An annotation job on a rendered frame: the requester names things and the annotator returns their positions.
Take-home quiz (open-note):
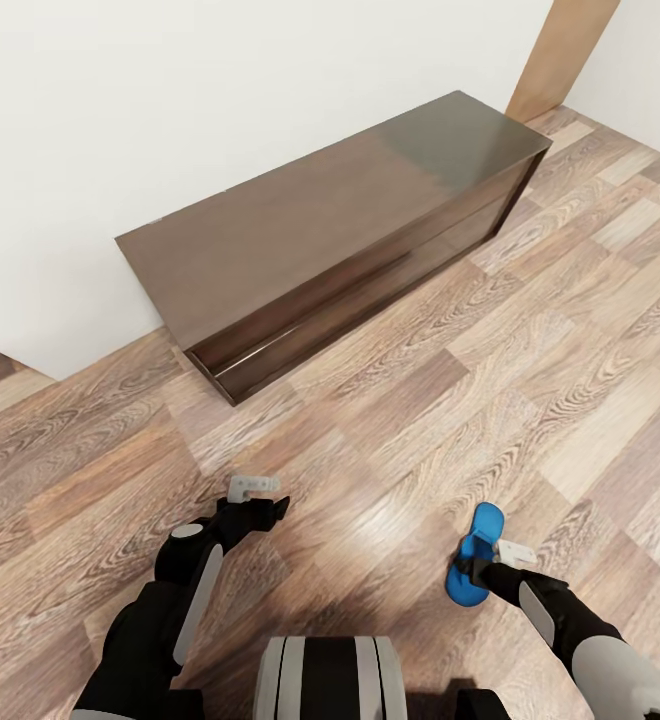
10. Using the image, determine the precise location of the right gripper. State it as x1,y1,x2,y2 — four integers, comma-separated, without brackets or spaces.
453,557,522,605

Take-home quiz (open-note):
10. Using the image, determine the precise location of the sandal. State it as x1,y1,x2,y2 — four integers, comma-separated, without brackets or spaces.
446,503,504,607

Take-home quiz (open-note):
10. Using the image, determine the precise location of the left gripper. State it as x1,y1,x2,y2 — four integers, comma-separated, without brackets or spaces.
217,496,290,543

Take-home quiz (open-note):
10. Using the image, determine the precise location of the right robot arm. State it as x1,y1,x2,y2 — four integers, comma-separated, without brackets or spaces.
453,539,660,720

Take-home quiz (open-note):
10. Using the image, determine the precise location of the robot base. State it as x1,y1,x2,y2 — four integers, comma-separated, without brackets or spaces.
162,689,509,720

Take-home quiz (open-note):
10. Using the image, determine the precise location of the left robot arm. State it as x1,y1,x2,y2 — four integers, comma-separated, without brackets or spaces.
67,476,290,720

